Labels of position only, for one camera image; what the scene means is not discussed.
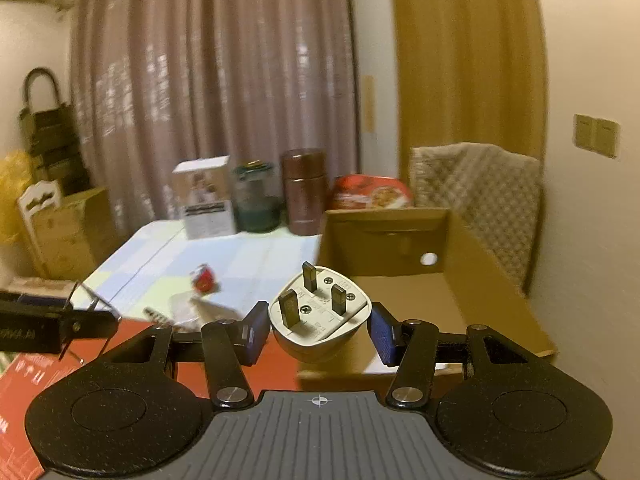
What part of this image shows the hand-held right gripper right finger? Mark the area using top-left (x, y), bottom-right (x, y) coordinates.
top-left (367, 301), bottom-right (546, 411)

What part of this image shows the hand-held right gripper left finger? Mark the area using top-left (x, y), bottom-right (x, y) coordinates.
top-left (107, 301), bottom-right (271, 408)

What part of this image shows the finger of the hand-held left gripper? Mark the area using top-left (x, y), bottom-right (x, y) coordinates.
top-left (62, 309), bottom-right (121, 339)

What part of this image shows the cardboard box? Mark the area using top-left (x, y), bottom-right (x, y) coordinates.
top-left (297, 207), bottom-right (558, 391)

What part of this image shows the white three-pin plug adapter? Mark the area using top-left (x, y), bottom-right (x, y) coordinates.
top-left (267, 261), bottom-right (373, 362)

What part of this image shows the white cloth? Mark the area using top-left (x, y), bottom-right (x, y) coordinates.
top-left (0, 276), bottom-right (76, 297)

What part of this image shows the clear bag of floss picks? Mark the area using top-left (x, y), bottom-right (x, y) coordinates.
top-left (170, 294), bottom-right (221, 326)

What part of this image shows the red round toy figurine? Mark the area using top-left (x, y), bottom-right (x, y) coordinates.
top-left (190, 264), bottom-right (221, 295)

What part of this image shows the red printed box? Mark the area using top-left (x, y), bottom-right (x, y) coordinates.
top-left (0, 352), bottom-right (81, 480)

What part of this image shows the checked pastel tablecloth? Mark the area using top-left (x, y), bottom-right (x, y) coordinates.
top-left (80, 220), bottom-right (326, 326)

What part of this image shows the brown cardboard carton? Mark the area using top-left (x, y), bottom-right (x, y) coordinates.
top-left (30, 187), bottom-right (118, 281)

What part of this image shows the white carved wooden board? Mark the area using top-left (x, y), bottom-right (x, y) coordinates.
top-left (17, 180), bottom-right (63, 241)

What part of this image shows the yellow plastic bag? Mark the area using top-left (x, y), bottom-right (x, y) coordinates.
top-left (0, 150), bottom-right (33, 246)

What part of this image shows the glass jar with green lid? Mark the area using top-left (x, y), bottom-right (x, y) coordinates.
top-left (232, 161), bottom-right (281, 233)

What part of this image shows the white printed product box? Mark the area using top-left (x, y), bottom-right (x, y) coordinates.
top-left (172, 156), bottom-right (237, 241)

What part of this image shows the red instant noodle bowl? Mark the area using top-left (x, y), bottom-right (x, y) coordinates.
top-left (330, 175), bottom-right (416, 211)

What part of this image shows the brown metal thermos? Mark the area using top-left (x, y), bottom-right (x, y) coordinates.
top-left (280, 148), bottom-right (328, 237)

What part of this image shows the brown patterned curtain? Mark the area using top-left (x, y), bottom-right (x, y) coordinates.
top-left (70, 0), bottom-right (358, 226)

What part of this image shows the wooden door panel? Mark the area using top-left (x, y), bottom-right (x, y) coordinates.
top-left (390, 0), bottom-right (548, 176)

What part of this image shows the yellow wall sticker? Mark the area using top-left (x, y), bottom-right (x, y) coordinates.
top-left (362, 75), bottom-right (376, 133)

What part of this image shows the beige wall light switch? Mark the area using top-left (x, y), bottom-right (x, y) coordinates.
top-left (572, 114), bottom-right (618, 158)

